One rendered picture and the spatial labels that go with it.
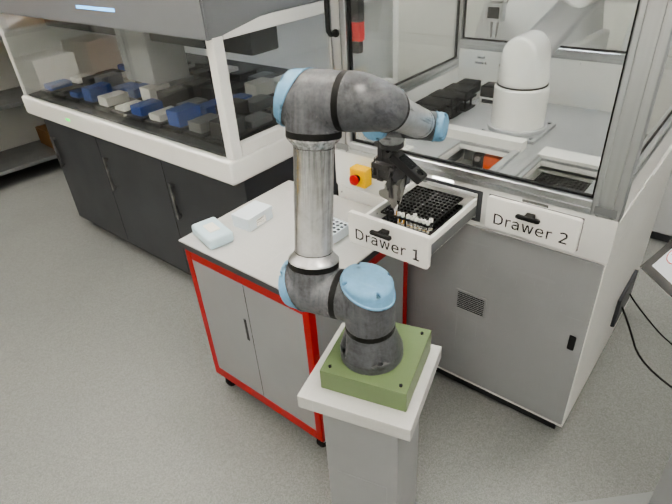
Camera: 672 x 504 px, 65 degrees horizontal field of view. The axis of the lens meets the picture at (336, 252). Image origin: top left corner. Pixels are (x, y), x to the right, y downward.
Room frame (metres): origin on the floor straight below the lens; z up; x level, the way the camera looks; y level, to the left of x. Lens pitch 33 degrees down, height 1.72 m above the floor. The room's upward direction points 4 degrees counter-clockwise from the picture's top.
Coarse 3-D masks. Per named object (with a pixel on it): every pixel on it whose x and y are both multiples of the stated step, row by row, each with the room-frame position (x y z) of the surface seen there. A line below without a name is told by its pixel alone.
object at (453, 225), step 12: (444, 192) 1.60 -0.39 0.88; (456, 192) 1.57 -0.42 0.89; (384, 204) 1.53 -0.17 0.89; (468, 204) 1.48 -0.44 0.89; (456, 216) 1.41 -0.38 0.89; (468, 216) 1.47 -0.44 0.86; (444, 228) 1.35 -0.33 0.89; (456, 228) 1.41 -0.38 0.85; (432, 240) 1.30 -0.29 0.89; (444, 240) 1.35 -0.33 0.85; (432, 252) 1.30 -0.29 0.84
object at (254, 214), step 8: (248, 208) 1.72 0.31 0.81; (256, 208) 1.71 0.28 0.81; (264, 208) 1.71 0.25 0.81; (232, 216) 1.68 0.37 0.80; (240, 216) 1.66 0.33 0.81; (248, 216) 1.65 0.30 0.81; (256, 216) 1.66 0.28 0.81; (264, 216) 1.69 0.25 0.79; (272, 216) 1.73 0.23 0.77; (240, 224) 1.66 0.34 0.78; (248, 224) 1.63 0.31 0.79; (256, 224) 1.66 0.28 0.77
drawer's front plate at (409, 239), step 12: (348, 216) 1.43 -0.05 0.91; (360, 216) 1.40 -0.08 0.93; (372, 216) 1.39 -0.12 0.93; (360, 228) 1.40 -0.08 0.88; (372, 228) 1.37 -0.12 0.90; (384, 228) 1.34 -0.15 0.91; (396, 228) 1.31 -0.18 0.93; (408, 228) 1.30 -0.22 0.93; (360, 240) 1.40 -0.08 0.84; (384, 240) 1.34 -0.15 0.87; (396, 240) 1.31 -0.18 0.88; (408, 240) 1.29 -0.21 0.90; (420, 240) 1.26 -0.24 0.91; (384, 252) 1.34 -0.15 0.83; (408, 252) 1.29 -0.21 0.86; (420, 252) 1.26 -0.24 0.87; (420, 264) 1.26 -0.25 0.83
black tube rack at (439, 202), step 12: (408, 192) 1.59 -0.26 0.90; (420, 192) 1.58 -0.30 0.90; (432, 192) 1.57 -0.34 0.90; (408, 204) 1.50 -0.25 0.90; (420, 204) 1.50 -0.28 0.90; (432, 204) 1.49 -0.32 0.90; (444, 204) 1.48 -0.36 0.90; (456, 204) 1.49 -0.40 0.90; (384, 216) 1.48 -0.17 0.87; (420, 216) 1.42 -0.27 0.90; (432, 216) 1.42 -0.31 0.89; (444, 216) 1.46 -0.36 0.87
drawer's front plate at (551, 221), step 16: (496, 208) 1.45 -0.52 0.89; (512, 208) 1.41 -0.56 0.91; (528, 208) 1.38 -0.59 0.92; (496, 224) 1.44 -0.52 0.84; (512, 224) 1.41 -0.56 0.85; (528, 224) 1.37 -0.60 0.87; (544, 224) 1.34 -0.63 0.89; (560, 224) 1.31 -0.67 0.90; (576, 224) 1.29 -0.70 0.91; (544, 240) 1.34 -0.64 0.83; (576, 240) 1.28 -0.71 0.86
